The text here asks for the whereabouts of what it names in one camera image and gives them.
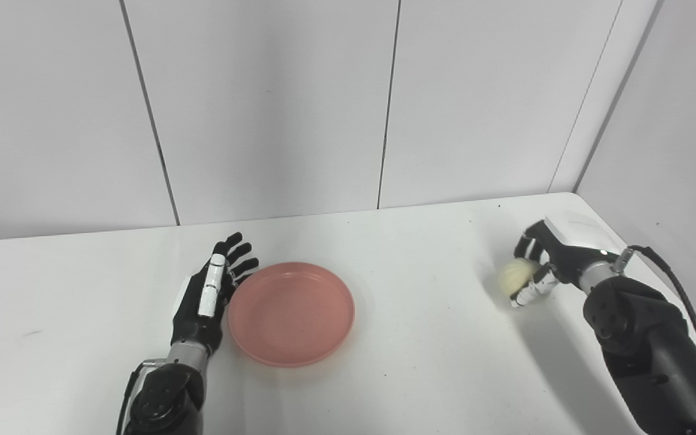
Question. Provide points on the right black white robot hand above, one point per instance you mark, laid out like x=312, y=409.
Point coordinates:
x=559, y=251

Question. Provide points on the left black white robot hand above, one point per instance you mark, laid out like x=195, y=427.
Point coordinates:
x=203, y=302

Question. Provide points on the cream steamed bun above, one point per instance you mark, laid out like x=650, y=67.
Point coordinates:
x=516, y=276

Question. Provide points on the pink round plate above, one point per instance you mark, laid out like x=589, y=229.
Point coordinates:
x=291, y=314

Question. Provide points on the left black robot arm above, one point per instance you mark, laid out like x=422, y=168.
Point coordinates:
x=164, y=396

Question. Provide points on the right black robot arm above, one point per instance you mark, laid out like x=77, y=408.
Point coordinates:
x=644, y=344

